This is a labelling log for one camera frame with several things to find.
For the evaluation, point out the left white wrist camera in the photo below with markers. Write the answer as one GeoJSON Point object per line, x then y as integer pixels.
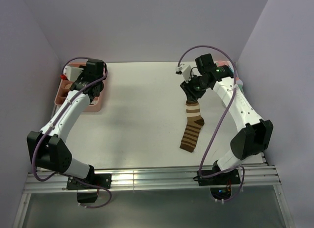
{"type": "Point", "coordinates": [70, 73]}

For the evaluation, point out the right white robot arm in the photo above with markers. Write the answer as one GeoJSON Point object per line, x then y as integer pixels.
{"type": "Point", "coordinates": [253, 132]}

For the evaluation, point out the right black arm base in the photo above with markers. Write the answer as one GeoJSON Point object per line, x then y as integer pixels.
{"type": "Point", "coordinates": [222, 182]}

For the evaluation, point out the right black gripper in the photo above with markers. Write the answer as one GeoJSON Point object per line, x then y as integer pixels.
{"type": "Point", "coordinates": [190, 93]}

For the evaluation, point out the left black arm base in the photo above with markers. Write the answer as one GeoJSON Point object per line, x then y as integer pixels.
{"type": "Point", "coordinates": [88, 191]}

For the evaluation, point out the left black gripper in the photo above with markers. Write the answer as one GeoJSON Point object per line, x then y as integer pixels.
{"type": "Point", "coordinates": [81, 76]}

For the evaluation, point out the brown striped sock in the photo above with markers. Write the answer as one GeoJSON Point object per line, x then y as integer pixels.
{"type": "Point", "coordinates": [194, 124]}

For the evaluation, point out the pink divided organizer tray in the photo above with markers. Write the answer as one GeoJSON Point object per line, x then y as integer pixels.
{"type": "Point", "coordinates": [89, 101]}

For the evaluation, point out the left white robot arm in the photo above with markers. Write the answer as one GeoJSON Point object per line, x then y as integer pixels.
{"type": "Point", "coordinates": [47, 147]}

